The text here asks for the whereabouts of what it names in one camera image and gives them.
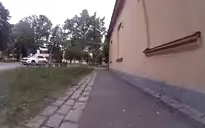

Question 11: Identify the row of trees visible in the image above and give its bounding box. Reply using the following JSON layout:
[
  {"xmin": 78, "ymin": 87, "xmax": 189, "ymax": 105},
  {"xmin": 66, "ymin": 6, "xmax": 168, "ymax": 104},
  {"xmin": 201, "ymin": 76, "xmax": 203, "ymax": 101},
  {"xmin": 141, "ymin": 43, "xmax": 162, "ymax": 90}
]
[{"xmin": 0, "ymin": 9, "xmax": 110, "ymax": 65}]

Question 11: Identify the grey asphalt pavement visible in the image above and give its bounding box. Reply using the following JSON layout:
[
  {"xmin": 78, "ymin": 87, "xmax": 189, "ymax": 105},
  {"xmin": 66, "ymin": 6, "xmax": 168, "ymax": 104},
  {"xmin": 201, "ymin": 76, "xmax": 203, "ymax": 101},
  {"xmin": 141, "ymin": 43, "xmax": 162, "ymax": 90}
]
[{"xmin": 77, "ymin": 68, "xmax": 204, "ymax": 128}]

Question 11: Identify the cobblestone strip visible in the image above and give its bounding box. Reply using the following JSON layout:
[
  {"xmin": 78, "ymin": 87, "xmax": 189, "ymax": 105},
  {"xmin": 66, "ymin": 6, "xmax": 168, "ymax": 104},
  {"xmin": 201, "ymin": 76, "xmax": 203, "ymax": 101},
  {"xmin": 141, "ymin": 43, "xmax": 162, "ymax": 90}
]
[{"xmin": 23, "ymin": 69, "xmax": 98, "ymax": 128}]

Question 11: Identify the orange building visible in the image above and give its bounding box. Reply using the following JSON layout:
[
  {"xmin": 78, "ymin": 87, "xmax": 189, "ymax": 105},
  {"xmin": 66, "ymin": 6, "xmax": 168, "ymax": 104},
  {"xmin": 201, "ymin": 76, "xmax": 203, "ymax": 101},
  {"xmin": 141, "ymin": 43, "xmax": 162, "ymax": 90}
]
[{"xmin": 104, "ymin": 0, "xmax": 205, "ymax": 116}]

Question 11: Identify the white car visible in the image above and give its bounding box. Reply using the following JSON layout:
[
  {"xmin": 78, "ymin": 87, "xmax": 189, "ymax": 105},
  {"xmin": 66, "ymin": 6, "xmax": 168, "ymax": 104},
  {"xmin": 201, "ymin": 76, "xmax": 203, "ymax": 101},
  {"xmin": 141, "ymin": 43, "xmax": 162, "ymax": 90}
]
[{"xmin": 20, "ymin": 54, "xmax": 49, "ymax": 66}]

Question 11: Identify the grass patch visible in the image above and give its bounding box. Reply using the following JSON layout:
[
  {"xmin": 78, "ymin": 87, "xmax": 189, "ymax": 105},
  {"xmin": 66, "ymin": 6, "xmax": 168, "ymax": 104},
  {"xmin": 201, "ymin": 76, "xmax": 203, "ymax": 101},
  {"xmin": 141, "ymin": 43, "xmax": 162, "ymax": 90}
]
[{"xmin": 0, "ymin": 65, "xmax": 95, "ymax": 128}]

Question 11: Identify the grey asphalt road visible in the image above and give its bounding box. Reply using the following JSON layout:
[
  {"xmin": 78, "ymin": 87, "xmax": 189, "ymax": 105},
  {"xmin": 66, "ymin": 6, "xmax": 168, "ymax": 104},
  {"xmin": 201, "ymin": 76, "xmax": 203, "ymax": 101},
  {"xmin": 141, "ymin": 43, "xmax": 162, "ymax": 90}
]
[{"xmin": 0, "ymin": 62, "xmax": 23, "ymax": 73}]

